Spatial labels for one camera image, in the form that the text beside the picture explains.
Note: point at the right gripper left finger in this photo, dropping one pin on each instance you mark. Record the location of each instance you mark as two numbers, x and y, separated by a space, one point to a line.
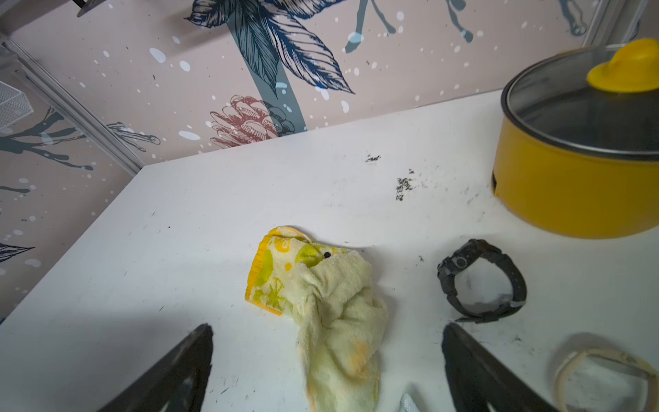
177 382

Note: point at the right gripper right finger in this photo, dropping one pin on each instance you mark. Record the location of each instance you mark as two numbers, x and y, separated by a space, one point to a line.
480 382

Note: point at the black digital watch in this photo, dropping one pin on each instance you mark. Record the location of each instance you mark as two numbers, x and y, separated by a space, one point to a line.
482 283

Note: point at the yellow green frog towel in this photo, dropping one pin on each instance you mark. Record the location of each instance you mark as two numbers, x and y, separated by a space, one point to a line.
328 292

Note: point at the cream strap analog watch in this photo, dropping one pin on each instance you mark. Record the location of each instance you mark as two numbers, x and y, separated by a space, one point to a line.
604 379

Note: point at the yellow pot with glass lid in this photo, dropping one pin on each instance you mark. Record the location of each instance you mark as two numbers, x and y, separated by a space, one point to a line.
578 148

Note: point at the white mesh wall shelf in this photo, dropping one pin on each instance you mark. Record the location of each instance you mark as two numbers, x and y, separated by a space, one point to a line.
14 105

